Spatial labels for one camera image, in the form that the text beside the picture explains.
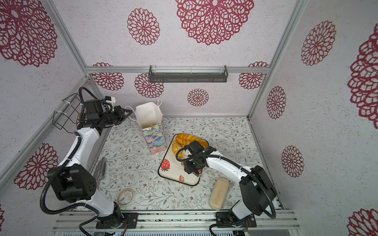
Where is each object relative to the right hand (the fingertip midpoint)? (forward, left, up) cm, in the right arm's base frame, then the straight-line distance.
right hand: (187, 166), depth 84 cm
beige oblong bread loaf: (-13, -17, -5) cm, 22 cm away
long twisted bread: (+23, +3, -5) cm, 24 cm away
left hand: (+21, +30, +24) cm, 44 cm away
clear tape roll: (-16, +34, -7) cm, 38 cm away
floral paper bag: (+33, +27, +7) cm, 43 cm away
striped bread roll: (+15, +9, -3) cm, 18 cm away
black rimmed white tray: (+2, +11, -8) cm, 14 cm away
